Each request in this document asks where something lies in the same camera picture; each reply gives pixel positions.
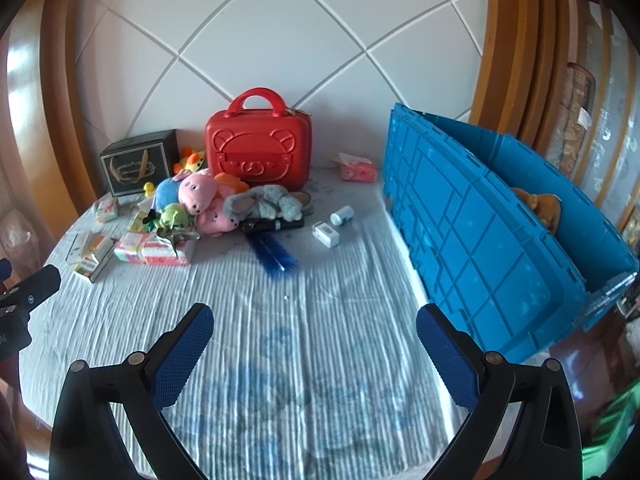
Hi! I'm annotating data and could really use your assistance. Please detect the blue plastic crate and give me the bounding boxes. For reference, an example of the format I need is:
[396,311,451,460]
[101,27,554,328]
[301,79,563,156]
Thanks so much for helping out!
[382,102,640,363]

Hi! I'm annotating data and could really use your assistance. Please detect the glass sliding door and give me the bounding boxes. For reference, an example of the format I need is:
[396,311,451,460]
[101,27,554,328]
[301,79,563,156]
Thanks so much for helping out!
[550,0,640,241]

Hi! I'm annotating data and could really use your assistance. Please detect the black gift box gold handle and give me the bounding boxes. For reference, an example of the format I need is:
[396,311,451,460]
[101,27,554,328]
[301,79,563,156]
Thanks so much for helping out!
[100,129,181,197]

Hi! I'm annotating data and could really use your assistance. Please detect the green plastic item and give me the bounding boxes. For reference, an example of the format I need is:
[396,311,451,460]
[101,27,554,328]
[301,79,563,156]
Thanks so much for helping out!
[582,392,640,478]

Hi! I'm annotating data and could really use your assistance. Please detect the pink pig plush orange dress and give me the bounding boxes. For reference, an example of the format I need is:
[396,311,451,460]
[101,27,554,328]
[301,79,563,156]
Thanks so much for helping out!
[195,172,251,237]

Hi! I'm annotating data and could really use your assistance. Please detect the blue bristle brush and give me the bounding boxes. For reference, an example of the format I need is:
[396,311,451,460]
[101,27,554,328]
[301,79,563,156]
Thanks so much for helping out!
[245,230,300,278]

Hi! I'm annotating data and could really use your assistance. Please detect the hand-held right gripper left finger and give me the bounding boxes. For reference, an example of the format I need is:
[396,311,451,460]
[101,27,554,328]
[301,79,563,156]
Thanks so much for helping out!
[49,302,216,480]

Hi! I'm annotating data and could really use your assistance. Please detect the wooden panel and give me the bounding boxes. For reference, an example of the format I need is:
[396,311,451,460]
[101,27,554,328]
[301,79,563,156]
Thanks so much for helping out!
[0,0,132,241]

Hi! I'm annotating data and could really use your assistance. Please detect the red bear-embossed suitcase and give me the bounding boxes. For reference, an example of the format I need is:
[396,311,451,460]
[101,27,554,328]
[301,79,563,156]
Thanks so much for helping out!
[205,87,313,184]

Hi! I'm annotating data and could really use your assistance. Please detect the black flat case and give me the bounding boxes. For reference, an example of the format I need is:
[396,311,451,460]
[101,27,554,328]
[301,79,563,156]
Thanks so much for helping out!
[242,216,306,233]

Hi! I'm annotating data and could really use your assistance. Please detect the rolled floral quilts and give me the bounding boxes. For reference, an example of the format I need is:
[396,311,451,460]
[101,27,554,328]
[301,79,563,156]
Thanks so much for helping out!
[550,62,598,176]

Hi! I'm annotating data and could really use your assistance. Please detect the brown teddy bear plush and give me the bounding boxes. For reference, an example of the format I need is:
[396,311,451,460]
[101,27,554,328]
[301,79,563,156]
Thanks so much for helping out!
[510,187,563,236]

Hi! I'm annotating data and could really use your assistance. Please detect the small white box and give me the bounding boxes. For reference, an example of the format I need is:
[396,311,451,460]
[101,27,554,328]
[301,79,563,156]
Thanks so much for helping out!
[312,221,341,248]

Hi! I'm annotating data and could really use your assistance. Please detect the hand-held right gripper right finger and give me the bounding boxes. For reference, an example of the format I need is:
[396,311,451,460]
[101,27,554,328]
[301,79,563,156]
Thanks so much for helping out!
[416,303,583,480]

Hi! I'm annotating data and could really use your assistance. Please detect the wooden wardrobe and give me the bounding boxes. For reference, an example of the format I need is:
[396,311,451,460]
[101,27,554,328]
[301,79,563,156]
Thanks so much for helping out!
[472,0,591,161]

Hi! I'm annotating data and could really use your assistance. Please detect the small medicine box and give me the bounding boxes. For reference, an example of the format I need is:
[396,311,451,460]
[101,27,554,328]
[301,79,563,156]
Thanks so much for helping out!
[74,237,117,283]

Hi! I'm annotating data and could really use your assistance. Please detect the pink patterned tissue pack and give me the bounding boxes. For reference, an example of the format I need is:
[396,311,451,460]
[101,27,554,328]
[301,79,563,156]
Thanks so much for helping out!
[334,152,378,182]

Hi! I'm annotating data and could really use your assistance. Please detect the clear plastic bag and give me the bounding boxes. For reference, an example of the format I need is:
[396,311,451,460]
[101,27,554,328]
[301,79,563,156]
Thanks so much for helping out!
[0,210,38,271]

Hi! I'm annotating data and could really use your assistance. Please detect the pink pig plush blue body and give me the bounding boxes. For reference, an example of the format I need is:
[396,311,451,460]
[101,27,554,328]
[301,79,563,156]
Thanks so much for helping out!
[154,169,223,213]

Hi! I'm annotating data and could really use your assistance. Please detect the white pink striped tissue pack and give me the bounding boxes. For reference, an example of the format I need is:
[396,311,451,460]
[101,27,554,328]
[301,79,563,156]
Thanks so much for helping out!
[140,232,198,267]

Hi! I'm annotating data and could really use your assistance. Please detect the pastel sanitary pad pack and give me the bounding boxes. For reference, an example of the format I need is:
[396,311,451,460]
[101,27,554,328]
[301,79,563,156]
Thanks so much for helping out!
[114,232,148,263]
[95,196,121,223]

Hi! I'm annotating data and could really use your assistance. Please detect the yellow duck plush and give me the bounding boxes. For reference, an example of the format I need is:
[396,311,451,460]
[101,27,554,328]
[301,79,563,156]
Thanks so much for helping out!
[172,146,207,176]

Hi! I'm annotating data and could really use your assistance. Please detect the grey elephant plush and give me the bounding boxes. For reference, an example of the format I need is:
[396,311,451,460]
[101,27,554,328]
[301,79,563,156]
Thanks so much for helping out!
[222,185,317,223]

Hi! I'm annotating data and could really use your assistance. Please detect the green frog plush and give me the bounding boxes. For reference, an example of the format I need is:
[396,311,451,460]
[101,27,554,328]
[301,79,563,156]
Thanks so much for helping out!
[159,203,197,233]

